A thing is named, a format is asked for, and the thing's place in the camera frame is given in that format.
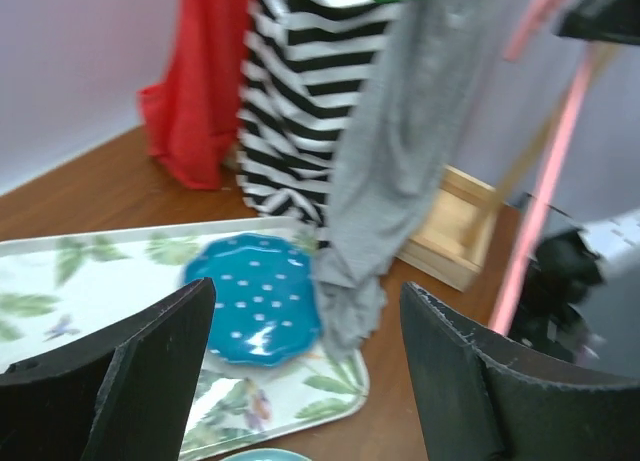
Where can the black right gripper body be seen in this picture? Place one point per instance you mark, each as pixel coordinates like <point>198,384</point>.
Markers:
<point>610,21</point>

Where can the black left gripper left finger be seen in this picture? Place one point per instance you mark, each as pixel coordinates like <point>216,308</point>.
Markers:
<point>121,393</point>

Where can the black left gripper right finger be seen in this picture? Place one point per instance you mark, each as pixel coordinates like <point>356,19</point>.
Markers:
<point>482,396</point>

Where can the thick pink plastic hanger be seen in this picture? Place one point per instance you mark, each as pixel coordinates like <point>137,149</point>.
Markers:
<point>555,147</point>

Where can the grey tank top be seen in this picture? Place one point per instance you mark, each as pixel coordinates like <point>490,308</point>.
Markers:
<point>390,158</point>

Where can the black white striped tank top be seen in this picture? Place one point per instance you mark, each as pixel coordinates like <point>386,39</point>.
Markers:
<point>307,62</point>

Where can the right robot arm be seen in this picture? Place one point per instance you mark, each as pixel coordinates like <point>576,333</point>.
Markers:
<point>572,284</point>

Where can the red tank top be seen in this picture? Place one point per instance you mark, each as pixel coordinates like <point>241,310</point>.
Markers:
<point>191,115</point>

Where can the leaf-patterned rectangular tray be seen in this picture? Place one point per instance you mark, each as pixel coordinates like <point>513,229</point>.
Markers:
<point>55,290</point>

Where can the cream and blue plate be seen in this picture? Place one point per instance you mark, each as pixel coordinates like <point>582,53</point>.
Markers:
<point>266,454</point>

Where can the blue dotted plate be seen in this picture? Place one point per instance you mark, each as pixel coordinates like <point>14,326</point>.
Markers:
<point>264,313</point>

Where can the wooden clothes rack frame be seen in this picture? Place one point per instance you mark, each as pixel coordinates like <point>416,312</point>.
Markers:
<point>452,243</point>

